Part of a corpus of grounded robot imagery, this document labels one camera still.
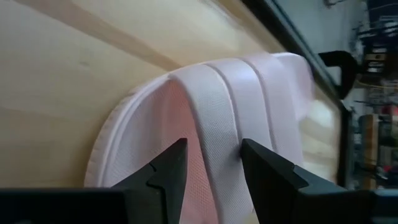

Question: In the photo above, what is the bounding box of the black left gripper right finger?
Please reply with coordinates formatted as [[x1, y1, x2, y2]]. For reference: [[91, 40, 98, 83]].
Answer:
[[239, 138, 349, 224]]

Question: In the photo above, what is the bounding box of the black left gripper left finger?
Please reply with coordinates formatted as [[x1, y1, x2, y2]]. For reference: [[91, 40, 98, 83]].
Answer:
[[111, 138, 188, 224]]

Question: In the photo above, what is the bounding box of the pale pink rubber slide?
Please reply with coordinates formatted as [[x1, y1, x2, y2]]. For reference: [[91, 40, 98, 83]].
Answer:
[[83, 51, 315, 224]]

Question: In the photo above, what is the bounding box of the large black frame clamp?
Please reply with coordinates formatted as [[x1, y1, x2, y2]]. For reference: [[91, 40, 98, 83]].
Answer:
[[318, 50, 363, 100]]

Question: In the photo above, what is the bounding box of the black aluminium table frame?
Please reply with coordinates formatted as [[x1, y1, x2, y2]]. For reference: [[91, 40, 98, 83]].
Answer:
[[241, 0, 354, 189]]

